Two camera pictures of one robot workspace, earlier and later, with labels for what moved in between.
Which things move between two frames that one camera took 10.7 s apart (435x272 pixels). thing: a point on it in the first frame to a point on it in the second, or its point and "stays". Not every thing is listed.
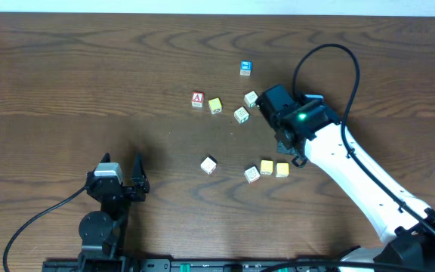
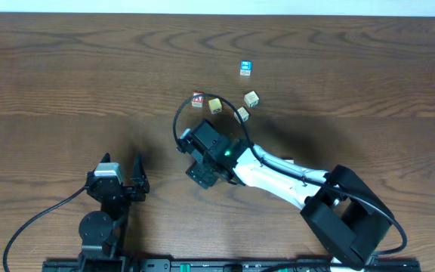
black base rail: [203, 265] stays
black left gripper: [123, 190] stays
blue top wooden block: [245, 67] stays
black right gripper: [280, 149] to [197, 172]
